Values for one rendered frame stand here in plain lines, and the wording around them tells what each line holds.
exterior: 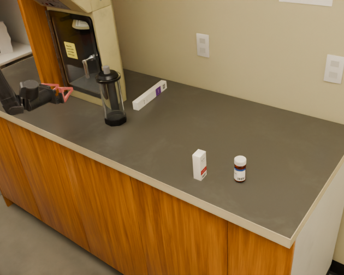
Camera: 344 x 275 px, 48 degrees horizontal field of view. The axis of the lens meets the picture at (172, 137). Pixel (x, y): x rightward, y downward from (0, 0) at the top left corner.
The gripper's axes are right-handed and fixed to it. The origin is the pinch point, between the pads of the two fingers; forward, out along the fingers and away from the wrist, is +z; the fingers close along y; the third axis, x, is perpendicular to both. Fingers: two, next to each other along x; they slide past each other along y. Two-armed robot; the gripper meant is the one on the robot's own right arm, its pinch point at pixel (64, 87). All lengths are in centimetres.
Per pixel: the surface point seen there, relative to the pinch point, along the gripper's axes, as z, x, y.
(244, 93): 62, 18, -55
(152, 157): -2, 22, -48
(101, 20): 21.4, -24.3, -8.2
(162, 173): -7, 22, -57
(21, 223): -8, 108, 77
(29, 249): -18, 110, 53
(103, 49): 20.1, -11.8, -7.4
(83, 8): 12.7, -31.2, -8.5
